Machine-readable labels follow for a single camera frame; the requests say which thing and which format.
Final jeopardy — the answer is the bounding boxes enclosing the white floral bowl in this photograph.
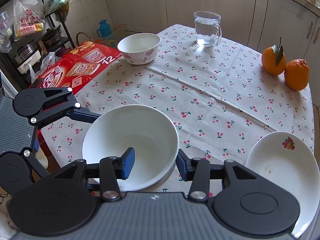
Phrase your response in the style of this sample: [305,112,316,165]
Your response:
[82,105,179,192]
[117,33,161,65]

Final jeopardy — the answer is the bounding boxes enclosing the white fruit-print plate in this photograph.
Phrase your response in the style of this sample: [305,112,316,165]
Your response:
[245,131,319,238]

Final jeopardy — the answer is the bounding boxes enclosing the white kitchen cabinets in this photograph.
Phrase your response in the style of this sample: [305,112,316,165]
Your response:
[102,0,320,63]

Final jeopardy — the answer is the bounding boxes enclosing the red cardboard gift box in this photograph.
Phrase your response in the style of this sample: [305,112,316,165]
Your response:
[31,41,122,94]

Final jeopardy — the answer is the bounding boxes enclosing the cherry print tablecloth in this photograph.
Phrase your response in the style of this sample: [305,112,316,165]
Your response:
[39,23,316,198]

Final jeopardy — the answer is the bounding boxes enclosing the white appliance on shelf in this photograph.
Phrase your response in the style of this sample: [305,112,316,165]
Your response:
[14,40,41,74]

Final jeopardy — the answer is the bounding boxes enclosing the black pot on shelf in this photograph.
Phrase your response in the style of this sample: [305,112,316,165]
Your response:
[41,25,62,47]

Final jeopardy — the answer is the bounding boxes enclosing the teal thermos bottle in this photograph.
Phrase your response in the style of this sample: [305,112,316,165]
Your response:
[97,20,112,38]

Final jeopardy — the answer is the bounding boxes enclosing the black metal shelf rack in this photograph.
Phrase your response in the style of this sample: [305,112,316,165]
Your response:
[1,0,74,89]

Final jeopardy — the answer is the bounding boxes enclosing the plastic bag with red print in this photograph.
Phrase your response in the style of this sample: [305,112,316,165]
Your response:
[14,0,45,41]

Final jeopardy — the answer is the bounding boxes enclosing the orange fruit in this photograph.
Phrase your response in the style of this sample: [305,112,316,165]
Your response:
[284,59,309,91]
[261,37,286,76]

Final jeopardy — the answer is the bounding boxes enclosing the glass mug with water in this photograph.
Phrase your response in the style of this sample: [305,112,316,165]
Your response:
[194,11,222,47]

